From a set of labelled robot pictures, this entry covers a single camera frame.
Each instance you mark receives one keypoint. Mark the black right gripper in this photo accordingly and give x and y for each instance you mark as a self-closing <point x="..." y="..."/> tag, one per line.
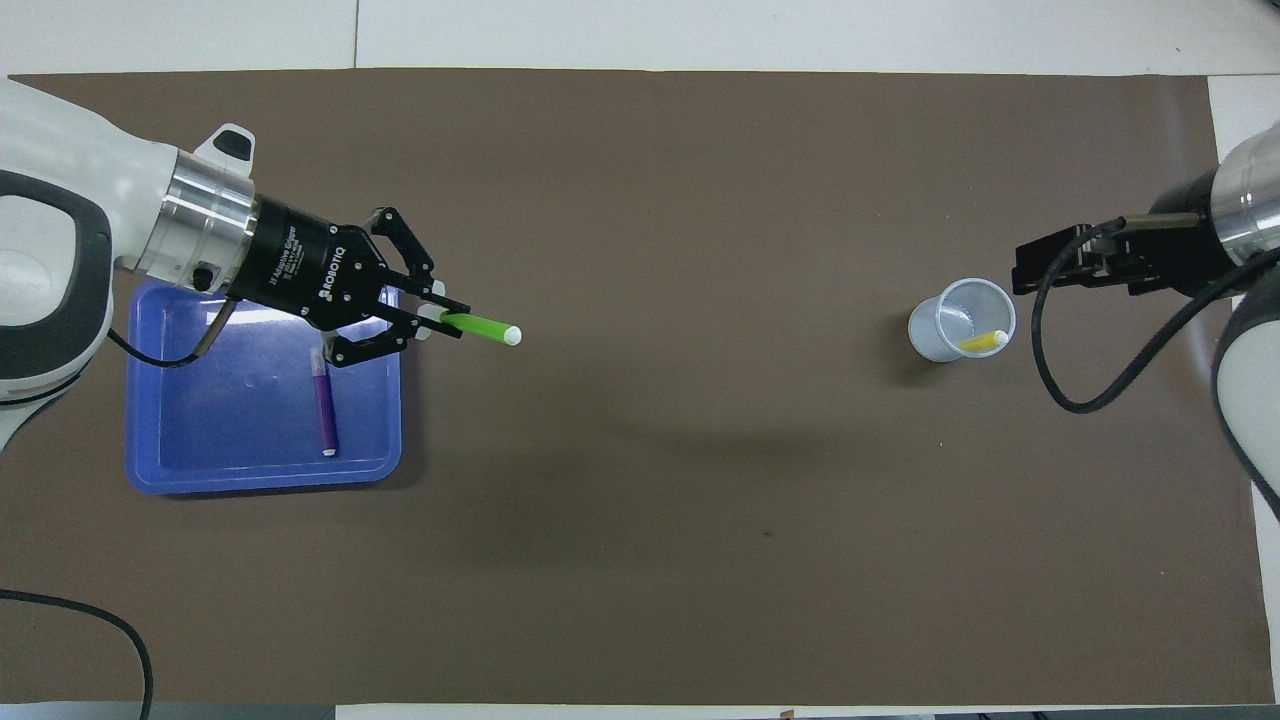
<point x="1170" y="245"/>

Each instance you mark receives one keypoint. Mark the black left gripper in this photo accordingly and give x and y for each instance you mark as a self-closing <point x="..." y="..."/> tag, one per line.
<point x="310" y="265"/>

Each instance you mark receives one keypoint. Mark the green marker pen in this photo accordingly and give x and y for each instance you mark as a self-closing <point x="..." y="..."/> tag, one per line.
<point x="485" y="328"/>

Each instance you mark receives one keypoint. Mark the yellow marker pen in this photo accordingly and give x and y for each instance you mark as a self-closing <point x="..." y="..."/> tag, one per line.
<point x="982" y="342"/>

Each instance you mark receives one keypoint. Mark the purple marker pen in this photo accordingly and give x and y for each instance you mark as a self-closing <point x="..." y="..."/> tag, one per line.
<point x="324" y="410"/>

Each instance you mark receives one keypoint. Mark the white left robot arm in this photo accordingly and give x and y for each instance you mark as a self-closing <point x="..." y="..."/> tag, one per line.
<point x="60" y="140"/>

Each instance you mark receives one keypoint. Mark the translucent plastic cup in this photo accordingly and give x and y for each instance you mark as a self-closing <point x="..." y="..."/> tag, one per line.
<point x="940" y="320"/>

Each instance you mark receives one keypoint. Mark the blue plastic tray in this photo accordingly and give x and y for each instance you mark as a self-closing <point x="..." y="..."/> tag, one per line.
<point x="220" y="430"/>

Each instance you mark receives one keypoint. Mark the brown table mat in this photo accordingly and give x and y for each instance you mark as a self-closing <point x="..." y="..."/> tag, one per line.
<point x="640" y="500"/>

